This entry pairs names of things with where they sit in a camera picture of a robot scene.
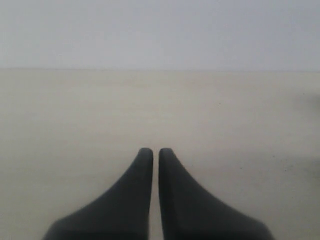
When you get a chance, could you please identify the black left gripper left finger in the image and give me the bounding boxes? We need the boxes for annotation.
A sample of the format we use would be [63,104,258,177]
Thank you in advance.
[43,148,154,240]

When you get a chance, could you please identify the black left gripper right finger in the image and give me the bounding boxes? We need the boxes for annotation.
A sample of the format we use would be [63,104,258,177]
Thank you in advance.
[158,148,274,240]

